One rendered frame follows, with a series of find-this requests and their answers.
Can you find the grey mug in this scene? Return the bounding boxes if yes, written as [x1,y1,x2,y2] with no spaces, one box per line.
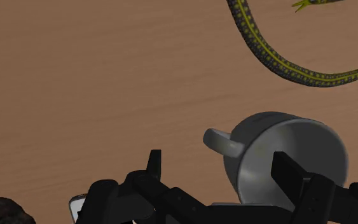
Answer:
[202,111,350,213]

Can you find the dark mottled lump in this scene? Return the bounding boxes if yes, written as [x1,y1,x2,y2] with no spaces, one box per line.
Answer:
[0,197,37,224]

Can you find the white phone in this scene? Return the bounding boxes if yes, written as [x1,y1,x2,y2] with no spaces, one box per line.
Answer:
[69,193,88,224]

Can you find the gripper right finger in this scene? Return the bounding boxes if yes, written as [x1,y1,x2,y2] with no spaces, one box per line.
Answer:
[271,151,358,224]

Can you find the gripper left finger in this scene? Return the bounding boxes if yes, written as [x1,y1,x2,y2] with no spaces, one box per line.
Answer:
[76,149,217,224]

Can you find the black yellow toy snake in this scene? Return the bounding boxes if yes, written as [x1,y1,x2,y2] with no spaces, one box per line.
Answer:
[226,0,358,88]

